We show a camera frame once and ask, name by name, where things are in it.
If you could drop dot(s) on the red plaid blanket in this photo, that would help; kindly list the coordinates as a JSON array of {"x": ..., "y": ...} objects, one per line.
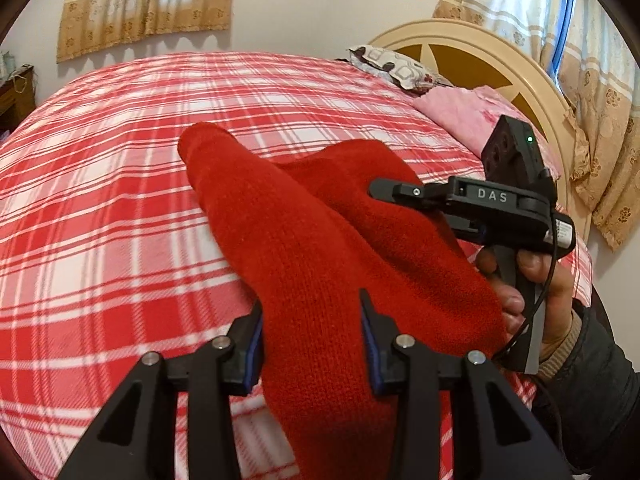
[{"x": 100, "y": 185}]

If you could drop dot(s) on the pale plastic bag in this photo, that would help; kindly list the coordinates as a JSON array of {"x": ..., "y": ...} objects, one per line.
[{"x": 6, "y": 62}]

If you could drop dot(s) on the cream wooden headboard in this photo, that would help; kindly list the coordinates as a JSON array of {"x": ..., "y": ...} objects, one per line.
[{"x": 480, "y": 40}]

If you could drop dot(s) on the person's right forearm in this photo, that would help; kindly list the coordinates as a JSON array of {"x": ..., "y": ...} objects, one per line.
[{"x": 590, "y": 390}]

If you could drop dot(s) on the pink pillow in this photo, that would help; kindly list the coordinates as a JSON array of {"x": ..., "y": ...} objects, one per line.
[{"x": 460, "y": 110}]

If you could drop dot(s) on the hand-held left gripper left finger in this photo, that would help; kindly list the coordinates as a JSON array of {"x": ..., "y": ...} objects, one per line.
[{"x": 255, "y": 345}]

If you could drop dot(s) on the blue window frame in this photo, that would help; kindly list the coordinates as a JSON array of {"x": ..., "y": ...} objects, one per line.
[{"x": 562, "y": 20}]

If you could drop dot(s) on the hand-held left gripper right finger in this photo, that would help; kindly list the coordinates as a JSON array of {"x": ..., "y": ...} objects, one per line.
[{"x": 369, "y": 350}]

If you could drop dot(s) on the patterned grey pillow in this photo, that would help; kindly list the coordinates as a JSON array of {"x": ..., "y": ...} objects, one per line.
[{"x": 395, "y": 65}]

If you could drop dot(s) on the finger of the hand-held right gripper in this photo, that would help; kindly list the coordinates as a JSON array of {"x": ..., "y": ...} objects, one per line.
[{"x": 400, "y": 191}]

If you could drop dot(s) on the wooden bedside table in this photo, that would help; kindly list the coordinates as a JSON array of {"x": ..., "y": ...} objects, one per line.
[{"x": 15, "y": 100}]

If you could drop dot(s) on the red knitted sweater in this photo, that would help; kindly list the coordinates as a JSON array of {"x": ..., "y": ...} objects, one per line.
[{"x": 300, "y": 260}]

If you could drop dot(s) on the person's right hand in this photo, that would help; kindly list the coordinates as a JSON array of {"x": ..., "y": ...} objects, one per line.
[{"x": 557, "y": 300}]

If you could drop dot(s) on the beige floral curtain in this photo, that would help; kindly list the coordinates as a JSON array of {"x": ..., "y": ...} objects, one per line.
[
  {"x": 150, "y": 20},
  {"x": 600, "y": 110}
]

